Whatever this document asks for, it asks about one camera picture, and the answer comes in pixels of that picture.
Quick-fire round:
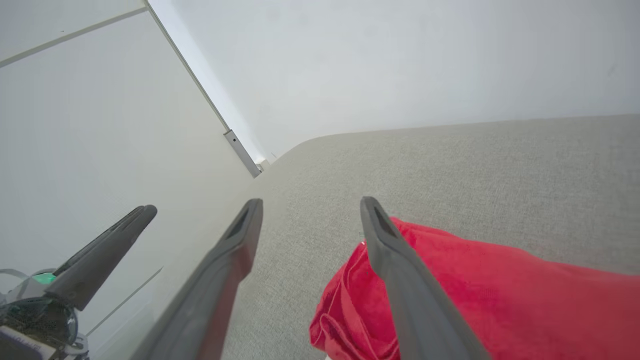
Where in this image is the red white basketball jersey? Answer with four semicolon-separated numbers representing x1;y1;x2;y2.
309;216;640;360

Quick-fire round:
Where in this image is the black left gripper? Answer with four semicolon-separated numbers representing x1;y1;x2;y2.
0;206;158;360

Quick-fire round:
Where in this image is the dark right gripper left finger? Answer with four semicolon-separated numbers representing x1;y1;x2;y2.
130;198;264;360

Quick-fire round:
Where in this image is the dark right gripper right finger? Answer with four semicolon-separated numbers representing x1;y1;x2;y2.
360;196;491;360

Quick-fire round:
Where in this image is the grey metal corner strip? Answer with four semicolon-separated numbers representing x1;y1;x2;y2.
223;129;263;179

